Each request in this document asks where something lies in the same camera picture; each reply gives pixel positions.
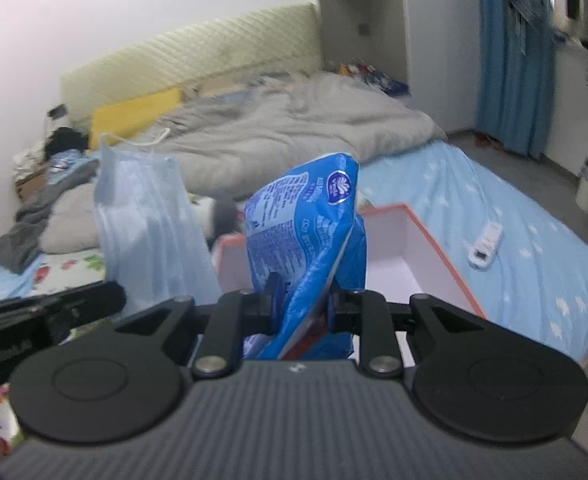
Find grey penguin plush toy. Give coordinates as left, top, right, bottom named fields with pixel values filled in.
left=189, top=195, right=242, bottom=238

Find yellow pillow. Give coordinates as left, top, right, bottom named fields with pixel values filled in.
left=89, top=87, right=185, bottom=149

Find white handheld device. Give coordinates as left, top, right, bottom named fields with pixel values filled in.
left=468, top=223, right=504, bottom=267

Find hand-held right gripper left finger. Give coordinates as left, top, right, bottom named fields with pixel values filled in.
left=115, top=272, right=287, bottom=378

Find blue face mask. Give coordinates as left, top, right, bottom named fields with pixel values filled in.
left=94, top=127, right=222, bottom=322

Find dark grey garment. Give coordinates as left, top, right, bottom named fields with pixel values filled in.
left=0, top=160, right=100, bottom=274

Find pile of colourful packets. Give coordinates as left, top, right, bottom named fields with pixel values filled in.
left=333, top=60, right=411, bottom=95

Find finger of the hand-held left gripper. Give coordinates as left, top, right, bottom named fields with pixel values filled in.
left=0, top=281, right=127, bottom=348

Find black clothes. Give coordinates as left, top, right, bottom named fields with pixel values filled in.
left=44, top=127, right=91, bottom=157

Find grey quilt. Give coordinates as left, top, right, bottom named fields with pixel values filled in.
left=41, top=71, right=447, bottom=253

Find white crumpled cloth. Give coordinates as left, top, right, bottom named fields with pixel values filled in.
left=13, top=141, right=51, bottom=182

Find cream quilted headboard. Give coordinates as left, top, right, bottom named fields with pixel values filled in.
left=60, top=2, right=322, bottom=126

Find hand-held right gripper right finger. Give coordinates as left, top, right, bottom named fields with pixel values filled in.
left=326, top=280, right=487, bottom=378

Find blue curtain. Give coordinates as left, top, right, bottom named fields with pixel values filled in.
left=475, top=0, right=558, bottom=159

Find salmon pink box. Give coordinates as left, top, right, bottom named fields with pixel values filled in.
left=213, top=202, right=487, bottom=322

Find blue tissue packet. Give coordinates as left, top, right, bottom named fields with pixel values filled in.
left=243, top=153, right=367, bottom=361

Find blue patterned cloth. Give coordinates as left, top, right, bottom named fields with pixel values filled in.
left=48, top=150, right=96, bottom=182

